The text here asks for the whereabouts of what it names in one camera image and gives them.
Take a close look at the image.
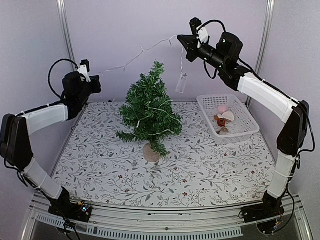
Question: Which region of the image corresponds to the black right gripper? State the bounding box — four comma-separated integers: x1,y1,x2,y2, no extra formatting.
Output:
179,34,228,70

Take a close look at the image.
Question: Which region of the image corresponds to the clear led light string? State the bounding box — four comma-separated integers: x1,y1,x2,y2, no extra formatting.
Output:
96,34,190,141

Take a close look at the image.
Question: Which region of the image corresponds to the small green christmas tree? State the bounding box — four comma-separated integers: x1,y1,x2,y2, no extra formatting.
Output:
116,60,183,163

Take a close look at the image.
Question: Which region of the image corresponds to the red ball ornament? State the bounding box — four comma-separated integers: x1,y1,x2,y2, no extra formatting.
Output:
217,118,226,127

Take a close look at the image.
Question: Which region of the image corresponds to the white plastic basket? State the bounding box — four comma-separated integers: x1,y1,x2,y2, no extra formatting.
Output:
196,94,260,145

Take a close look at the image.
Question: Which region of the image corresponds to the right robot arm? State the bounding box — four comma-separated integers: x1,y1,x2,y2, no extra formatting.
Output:
177,17,313,221

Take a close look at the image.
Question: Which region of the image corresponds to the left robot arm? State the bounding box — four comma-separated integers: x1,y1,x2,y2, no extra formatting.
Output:
0,59,102,217

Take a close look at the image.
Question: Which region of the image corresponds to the pink pompom ornament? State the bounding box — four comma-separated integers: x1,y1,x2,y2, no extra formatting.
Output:
217,105,228,115

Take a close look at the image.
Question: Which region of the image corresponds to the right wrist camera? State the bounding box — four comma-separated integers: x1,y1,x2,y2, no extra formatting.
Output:
189,17,202,36

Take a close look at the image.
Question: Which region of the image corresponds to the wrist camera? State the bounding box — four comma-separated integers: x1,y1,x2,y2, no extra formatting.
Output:
79,59,90,73
189,17,202,36

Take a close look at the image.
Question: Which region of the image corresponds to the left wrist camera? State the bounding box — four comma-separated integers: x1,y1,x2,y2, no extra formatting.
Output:
79,59,90,73

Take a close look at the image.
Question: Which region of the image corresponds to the right aluminium frame post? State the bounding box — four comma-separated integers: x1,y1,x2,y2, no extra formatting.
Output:
244,0,276,105

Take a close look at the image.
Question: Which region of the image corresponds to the aluminium frame post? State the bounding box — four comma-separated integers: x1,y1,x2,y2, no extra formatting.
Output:
56,0,87,107
244,0,276,105

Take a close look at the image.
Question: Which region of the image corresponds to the left aluminium frame post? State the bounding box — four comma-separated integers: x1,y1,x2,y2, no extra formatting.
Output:
56,0,87,107

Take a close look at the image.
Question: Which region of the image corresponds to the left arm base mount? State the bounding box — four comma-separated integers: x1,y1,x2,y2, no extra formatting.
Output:
48,201,93,223

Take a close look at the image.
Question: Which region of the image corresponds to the front aluminium rail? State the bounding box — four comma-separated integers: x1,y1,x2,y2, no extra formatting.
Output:
21,193,316,240

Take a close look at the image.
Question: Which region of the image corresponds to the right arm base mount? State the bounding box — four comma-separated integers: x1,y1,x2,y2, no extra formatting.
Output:
238,203,285,235

